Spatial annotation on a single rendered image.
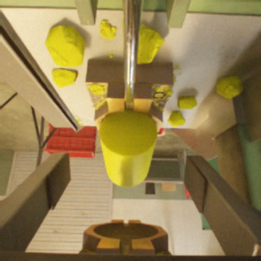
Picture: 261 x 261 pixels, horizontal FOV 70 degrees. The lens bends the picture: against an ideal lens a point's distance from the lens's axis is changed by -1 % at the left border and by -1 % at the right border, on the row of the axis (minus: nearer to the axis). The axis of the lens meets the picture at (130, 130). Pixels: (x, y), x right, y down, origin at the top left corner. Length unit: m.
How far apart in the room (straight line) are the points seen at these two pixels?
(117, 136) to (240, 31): 0.15
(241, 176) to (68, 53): 0.23
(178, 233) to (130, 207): 1.47
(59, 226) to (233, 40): 5.87
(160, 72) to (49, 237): 5.96
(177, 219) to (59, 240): 3.23
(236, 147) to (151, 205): 5.47
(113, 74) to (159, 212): 5.60
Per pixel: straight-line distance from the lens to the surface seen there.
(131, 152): 0.21
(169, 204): 5.78
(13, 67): 0.27
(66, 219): 5.86
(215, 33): 0.20
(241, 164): 0.26
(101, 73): 0.20
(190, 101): 0.28
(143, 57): 0.18
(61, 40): 0.18
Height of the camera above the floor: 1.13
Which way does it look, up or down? 18 degrees down
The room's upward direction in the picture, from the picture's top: 179 degrees counter-clockwise
